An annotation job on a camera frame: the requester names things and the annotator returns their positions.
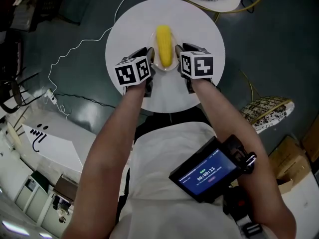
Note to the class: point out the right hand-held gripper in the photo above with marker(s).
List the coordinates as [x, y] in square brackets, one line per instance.
[199, 66]

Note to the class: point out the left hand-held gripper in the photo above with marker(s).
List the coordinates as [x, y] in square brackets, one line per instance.
[132, 71]

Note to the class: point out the white oval plate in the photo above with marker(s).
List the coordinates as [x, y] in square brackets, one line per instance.
[174, 65]

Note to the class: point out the yellow corn cob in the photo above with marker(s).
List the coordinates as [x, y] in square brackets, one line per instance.
[164, 46]

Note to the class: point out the person's right forearm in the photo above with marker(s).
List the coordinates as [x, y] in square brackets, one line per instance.
[224, 113]

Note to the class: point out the person's left forearm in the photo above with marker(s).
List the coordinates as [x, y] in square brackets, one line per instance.
[117, 123]

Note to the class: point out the round white table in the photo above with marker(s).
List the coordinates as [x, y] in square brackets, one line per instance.
[199, 34]

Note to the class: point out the person's black trousers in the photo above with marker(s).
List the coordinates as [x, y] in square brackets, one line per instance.
[154, 123]

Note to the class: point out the person's white shirt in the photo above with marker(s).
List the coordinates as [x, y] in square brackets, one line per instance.
[159, 163]

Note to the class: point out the white power strip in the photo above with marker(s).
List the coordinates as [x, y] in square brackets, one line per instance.
[51, 96]

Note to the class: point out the black screen device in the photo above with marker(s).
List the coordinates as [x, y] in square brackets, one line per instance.
[207, 173]

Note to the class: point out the white board black drawing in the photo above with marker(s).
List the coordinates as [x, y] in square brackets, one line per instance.
[57, 143]

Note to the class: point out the dark side table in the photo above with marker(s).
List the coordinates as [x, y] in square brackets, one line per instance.
[25, 14]

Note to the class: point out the black round stool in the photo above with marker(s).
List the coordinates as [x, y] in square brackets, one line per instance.
[16, 96]

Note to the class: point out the brown cardboard box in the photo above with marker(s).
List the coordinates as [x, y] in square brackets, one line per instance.
[289, 158]
[311, 138]

